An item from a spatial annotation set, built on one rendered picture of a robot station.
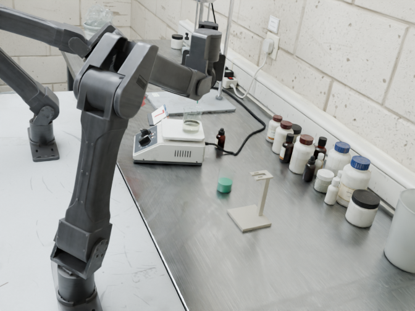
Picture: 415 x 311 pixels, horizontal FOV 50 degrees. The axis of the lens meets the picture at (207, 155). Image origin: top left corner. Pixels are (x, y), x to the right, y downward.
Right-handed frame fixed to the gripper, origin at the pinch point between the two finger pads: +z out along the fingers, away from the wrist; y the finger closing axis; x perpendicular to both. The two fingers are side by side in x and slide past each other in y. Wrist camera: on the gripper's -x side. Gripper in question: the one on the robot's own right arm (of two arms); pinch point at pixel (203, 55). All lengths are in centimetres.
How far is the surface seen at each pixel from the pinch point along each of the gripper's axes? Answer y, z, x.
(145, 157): 12.4, -3.1, 29.5
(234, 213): -12.0, -23.2, 31.3
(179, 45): 11, 116, 26
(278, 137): -26.5, 11.9, 25.2
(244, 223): -14.3, -27.0, 31.3
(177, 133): 4.4, 0.5, 22.8
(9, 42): 136, 208, 62
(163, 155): 7.5, -2.5, 28.8
